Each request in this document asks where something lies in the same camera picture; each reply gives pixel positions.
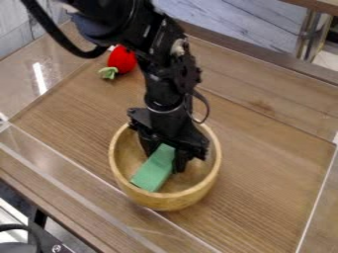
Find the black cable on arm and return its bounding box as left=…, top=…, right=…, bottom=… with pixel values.
left=19, top=0, right=111, bottom=60

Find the brown wooden bowl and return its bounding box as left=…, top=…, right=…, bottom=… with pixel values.
left=108, top=124, right=222, bottom=211

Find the black stand under table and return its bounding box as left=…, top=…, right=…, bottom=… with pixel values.
left=0, top=207, right=75, bottom=253

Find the metal table leg background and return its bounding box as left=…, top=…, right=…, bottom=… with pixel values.
left=295, top=10, right=333, bottom=62

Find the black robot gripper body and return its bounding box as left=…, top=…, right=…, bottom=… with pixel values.
left=127, top=102, right=210, bottom=160

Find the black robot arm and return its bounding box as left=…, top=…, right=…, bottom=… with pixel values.
left=60, top=0, right=210, bottom=172

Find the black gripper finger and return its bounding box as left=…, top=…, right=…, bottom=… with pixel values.
left=139, top=131, right=163, bottom=156
left=173, top=149, right=194, bottom=173

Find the green rectangular stick block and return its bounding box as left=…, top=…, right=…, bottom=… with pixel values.
left=130, top=144, right=175, bottom=192

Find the red plush strawberry toy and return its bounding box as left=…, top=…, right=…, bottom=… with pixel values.
left=98, top=44, right=138, bottom=80

